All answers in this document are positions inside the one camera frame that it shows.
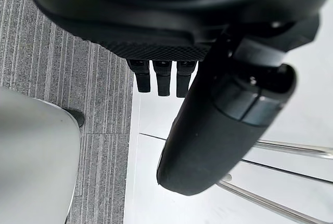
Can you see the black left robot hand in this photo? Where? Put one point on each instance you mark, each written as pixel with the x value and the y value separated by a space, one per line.
pixel 208 141

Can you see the dark robot foot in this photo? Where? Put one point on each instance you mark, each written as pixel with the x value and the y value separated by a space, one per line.
pixel 77 118

